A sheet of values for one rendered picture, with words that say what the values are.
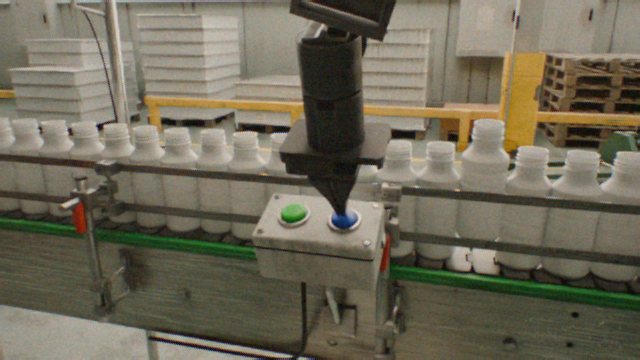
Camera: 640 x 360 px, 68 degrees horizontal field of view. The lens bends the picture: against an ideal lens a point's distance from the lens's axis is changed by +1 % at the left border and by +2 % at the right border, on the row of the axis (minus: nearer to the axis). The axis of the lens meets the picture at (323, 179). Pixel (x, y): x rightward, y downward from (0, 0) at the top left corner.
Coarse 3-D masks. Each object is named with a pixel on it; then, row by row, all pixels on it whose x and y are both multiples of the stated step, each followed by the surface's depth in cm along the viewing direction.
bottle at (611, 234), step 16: (624, 160) 59; (624, 176) 59; (608, 192) 60; (624, 192) 59; (608, 224) 60; (624, 224) 59; (608, 240) 61; (624, 240) 60; (592, 272) 63; (608, 272) 62; (624, 272) 61
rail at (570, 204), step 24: (120, 168) 75; (144, 168) 74; (168, 168) 73; (0, 192) 83; (24, 192) 82; (408, 192) 64; (432, 192) 63; (456, 192) 62; (480, 192) 62; (192, 216) 74; (216, 216) 73; (240, 216) 72; (408, 240) 66; (432, 240) 65; (456, 240) 64; (480, 240) 64; (624, 264) 60
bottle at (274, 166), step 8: (272, 136) 71; (280, 136) 72; (272, 144) 70; (280, 144) 69; (272, 152) 71; (272, 160) 71; (280, 160) 70; (264, 168) 71; (272, 168) 70; (280, 168) 69; (296, 176) 71; (272, 184) 70; (272, 192) 71; (280, 192) 70; (288, 192) 71; (296, 192) 71
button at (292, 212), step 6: (288, 204) 55; (294, 204) 55; (300, 204) 55; (282, 210) 54; (288, 210) 54; (294, 210) 54; (300, 210) 54; (282, 216) 54; (288, 216) 53; (294, 216) 53; (300, 216) 53
